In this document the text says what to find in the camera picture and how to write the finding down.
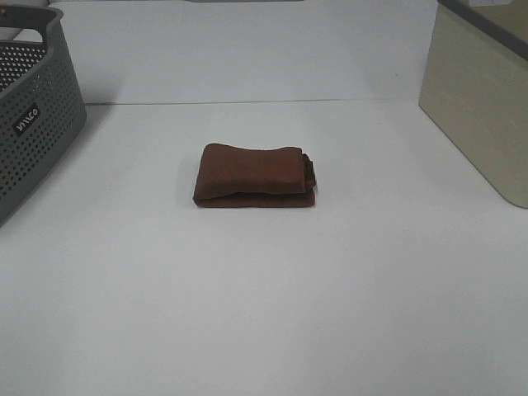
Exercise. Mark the brown towel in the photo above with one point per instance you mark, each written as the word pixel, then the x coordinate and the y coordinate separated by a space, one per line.
pixel 231 177

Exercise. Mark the beige storage box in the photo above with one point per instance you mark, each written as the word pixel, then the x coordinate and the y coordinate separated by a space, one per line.
pixel 475 88

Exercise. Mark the grey perforated plastic basket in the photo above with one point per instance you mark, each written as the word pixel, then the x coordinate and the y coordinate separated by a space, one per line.
pixel 42 108

